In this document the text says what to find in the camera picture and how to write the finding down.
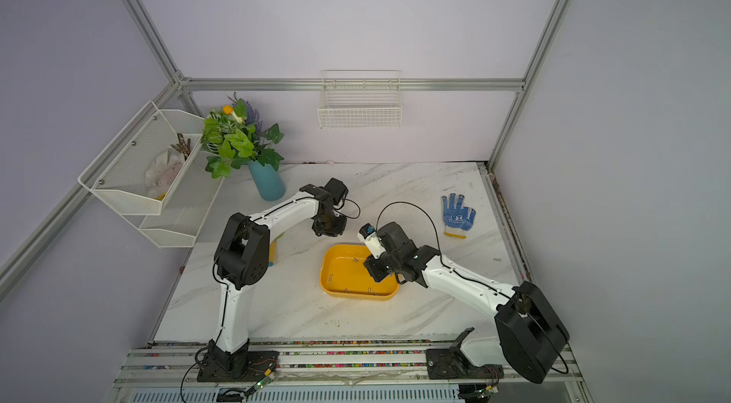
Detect yellow plastic storage box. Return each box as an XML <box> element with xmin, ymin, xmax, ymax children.
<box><xmin>320</xmin><ymin>244</ymin><xmax>400</xmax><ymax>301</ymax></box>

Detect blue dotted work glove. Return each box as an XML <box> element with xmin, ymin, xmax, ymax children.
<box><xmin>442</xmin><ymin>193</ymin><xmax>476</xmax><ymax>239</ymax></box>

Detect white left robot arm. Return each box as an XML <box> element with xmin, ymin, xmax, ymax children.
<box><xmin>212</xmin><ymin>178</ymin><xmax>348</xmax><ymax>355</ymax></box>

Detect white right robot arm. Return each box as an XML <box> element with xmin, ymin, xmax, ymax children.
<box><xmin>358</xmin><ymin>222</ymin><xmax>570</xmax><ymax>384</ymax></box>

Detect green yellow brush tool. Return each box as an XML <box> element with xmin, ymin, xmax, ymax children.
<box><xmin>268</xmin><ymin>240</ymin><xmax>277</xmax><ymax>267</ymax></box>

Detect teal vase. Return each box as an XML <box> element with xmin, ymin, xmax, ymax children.
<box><xmin>247</xmin><ymin>161</ymin><xmax>287</xmax><ymax>201</ymax></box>

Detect green artificial plant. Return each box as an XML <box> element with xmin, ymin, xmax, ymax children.
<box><xmin>202</xmin><ymin>93</ymin><xmax>285</xmax><ymax>179</ymax></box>

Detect brown twigs in shelf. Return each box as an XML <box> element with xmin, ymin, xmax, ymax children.
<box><xmin>171</xmin><ymin>133</ymin><xmax>192</xmax><ymax>161</ymax></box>

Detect white cloth in shelf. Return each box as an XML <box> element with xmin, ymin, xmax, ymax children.
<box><xmin>145</xmin><ymin>149</ymin><xmax>185</xmax><ymax>199</ymax></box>

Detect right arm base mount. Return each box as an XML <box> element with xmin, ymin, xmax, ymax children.
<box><xmin>426</xmin><ymin>327</ymin><xmax>504</xmax><ymax>381</ymax></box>

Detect white wire wall basket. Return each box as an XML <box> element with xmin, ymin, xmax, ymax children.
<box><xmin>317</xmin><ymin>70</ymin><xmax>403</xmax><ymax>130</ymax></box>

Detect aluminium rail platform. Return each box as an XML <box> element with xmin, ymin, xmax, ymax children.
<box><xmin>106</xmin><ymin>339</ymin><xmax>592</xmax><ymax>402</ymax></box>

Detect white mesh wall shelf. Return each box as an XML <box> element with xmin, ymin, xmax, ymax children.
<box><xmin>78</xmin><ymin>101</ymin><xmax>223</xmax><ymax>249</ymax></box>

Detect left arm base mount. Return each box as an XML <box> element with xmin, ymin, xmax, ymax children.
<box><xmin>196</xmin><ymin>340</ymin><xmax>279</xmax><ymax>383</ymax></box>

